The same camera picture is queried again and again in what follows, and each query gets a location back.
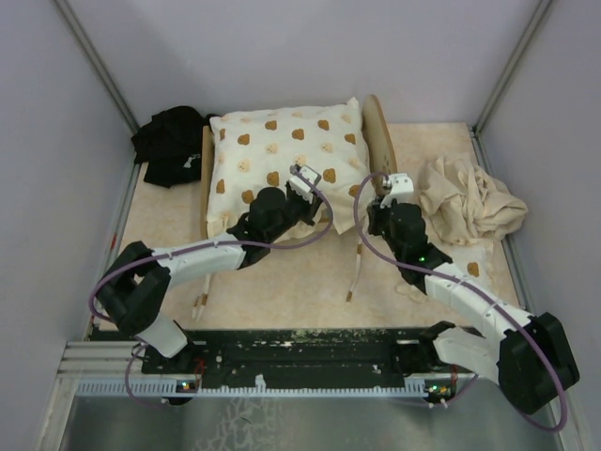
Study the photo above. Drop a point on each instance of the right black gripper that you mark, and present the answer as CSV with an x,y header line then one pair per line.
x,y
375,212

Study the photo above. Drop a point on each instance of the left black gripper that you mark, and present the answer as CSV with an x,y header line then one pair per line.
x,y
311,207

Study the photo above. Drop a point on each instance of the wooden pet bed frame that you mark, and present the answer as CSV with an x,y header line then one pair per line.
x,y
380,136

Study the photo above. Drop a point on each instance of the black cloth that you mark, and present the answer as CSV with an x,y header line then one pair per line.
x,y
171,146

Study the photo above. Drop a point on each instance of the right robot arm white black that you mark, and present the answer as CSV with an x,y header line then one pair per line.
x,y
528,356

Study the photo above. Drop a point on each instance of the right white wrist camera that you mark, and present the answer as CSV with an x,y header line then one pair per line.
x,y
398,188

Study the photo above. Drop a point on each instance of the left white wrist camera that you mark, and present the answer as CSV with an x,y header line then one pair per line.
x,y
303,181

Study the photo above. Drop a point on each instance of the small bear print cloth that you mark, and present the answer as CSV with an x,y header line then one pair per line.
x,y
472,259

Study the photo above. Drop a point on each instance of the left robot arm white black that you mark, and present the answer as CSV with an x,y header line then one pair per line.
x,y
133,290

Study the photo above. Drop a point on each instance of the cream crumpled blanket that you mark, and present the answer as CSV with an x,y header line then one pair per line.
x,y
465,204

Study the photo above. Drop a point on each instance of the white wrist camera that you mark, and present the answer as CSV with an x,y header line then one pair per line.
x,y
398,188
303,181

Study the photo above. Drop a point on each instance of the left aluminium corner rail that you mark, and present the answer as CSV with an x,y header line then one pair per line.
x,y
92,56

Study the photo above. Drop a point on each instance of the bear print white cushion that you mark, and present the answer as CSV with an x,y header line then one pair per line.
x,y
291,160

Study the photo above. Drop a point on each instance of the right aluminium corner rail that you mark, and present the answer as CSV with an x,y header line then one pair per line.
x,y
527,37

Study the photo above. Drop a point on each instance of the grey slotted cable duct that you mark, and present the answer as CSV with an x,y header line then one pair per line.
x,y
420,388

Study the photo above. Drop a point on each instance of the aluminium corner rail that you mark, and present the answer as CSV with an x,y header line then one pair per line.
x,y
92,56
527,37

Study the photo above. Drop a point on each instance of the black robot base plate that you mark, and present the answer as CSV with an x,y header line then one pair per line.
x,y
315,357

